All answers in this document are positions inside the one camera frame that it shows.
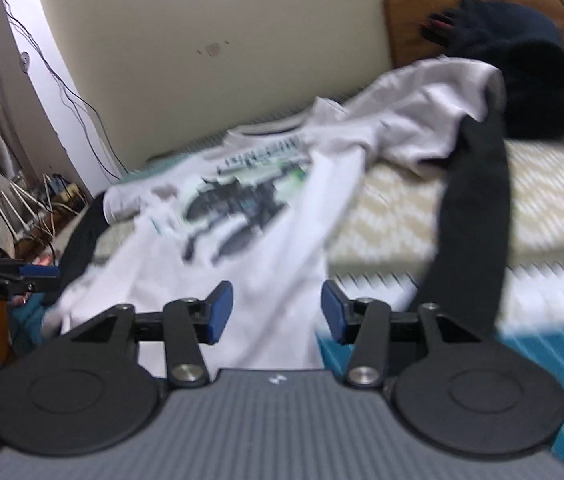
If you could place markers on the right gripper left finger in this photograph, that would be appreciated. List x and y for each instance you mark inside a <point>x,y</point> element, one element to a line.
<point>183,326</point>

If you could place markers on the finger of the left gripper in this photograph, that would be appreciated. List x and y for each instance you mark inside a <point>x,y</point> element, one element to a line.
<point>31,271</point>
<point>34,286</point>

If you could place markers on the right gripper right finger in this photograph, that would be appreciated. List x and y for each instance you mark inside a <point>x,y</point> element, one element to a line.
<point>384,342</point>

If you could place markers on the white printed t-shirt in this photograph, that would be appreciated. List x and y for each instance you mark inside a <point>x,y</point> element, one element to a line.
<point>258,210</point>

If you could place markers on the dark navy clothes pile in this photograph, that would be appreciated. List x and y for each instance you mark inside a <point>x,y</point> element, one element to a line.
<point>527,48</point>

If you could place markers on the beige zigzag bed cover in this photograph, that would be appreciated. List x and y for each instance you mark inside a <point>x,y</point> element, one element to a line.
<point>395,211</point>

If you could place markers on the teal striped bed sheet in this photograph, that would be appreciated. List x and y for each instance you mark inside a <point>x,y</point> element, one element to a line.
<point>95,404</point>

